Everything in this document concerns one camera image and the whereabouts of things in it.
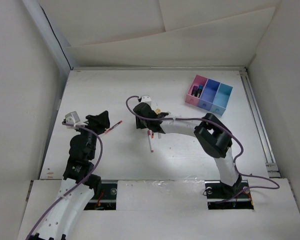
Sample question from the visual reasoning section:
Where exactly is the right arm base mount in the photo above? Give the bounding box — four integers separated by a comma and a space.
203, 180, 254, 210

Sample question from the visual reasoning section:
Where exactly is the blue black highlighter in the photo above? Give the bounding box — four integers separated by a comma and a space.
196, 84, 204, 98

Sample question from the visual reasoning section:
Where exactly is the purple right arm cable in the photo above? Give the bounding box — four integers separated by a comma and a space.
125, 95, 281, 205

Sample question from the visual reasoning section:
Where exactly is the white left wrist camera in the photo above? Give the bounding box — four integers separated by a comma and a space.
62, 111, 81, 129

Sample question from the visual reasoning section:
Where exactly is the aluminium rail right edge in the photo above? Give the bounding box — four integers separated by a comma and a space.
239, 67, 281, 179

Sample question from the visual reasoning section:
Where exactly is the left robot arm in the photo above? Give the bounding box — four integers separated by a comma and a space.
26, 110, 110, 240

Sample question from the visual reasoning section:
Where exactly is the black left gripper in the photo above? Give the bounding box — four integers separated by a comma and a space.
75, 110, 109, 159

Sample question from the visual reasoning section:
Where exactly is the pink white pen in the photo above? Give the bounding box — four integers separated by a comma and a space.
147, 130, 154, 153

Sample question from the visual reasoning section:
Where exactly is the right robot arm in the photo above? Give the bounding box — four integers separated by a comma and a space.
131, 102, 242, 199

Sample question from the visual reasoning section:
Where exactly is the red gel pen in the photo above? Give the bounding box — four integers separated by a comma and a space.
103, 120, 123, 135

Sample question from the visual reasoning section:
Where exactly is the light blue storage container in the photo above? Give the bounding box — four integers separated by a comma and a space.
210, 83, 233, 116

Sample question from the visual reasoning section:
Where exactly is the purple black highlighter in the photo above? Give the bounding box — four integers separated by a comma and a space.
191, 85, 198, 97

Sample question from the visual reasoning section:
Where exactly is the purple storage container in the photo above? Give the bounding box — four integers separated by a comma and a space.
197, 79, 221, 111

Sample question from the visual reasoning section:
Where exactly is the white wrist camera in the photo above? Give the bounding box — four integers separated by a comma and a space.
138, 95, 152, 107
62, 111, 81, 129

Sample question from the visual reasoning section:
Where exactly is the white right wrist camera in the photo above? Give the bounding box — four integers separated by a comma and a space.
138, 95, 152, 107

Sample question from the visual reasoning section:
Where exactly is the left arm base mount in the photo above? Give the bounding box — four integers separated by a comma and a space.
84, 181, 118, 211

